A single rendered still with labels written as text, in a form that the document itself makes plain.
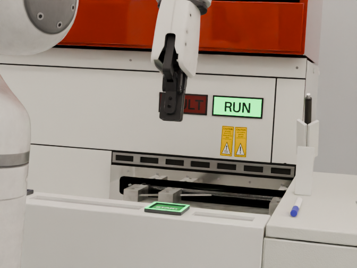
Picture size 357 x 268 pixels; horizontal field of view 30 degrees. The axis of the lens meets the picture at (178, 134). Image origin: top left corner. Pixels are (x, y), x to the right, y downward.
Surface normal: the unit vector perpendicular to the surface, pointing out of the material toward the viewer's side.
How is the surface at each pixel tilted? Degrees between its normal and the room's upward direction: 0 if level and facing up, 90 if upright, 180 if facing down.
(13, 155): 93
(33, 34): 129
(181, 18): 72
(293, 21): 90
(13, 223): 93
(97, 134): 90
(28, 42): 142
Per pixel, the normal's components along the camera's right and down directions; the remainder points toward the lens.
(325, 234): -0.25, 0.07
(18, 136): 0.92, 0.07
